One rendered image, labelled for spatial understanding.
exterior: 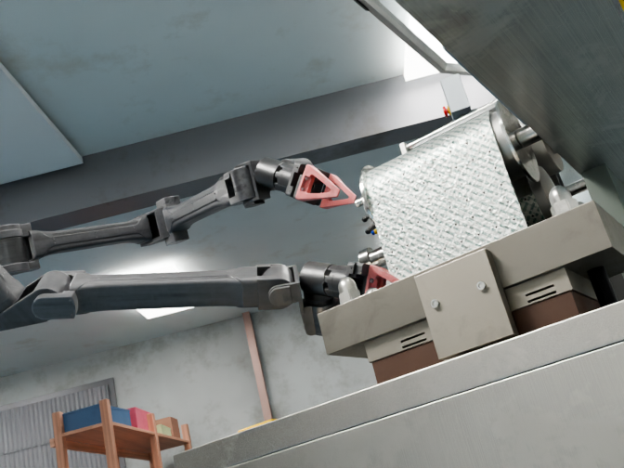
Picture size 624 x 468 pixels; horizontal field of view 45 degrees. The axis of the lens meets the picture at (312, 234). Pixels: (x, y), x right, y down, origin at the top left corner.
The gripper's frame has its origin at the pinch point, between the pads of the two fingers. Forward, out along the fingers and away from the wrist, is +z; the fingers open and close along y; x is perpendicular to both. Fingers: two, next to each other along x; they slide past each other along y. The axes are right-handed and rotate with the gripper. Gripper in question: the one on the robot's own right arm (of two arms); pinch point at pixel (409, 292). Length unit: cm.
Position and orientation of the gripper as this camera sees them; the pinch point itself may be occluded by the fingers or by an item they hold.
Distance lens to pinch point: 121.7
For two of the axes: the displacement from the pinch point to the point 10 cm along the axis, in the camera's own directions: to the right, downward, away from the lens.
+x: 1.6, -9.8, 0.9
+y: -5.4, -1.6, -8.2
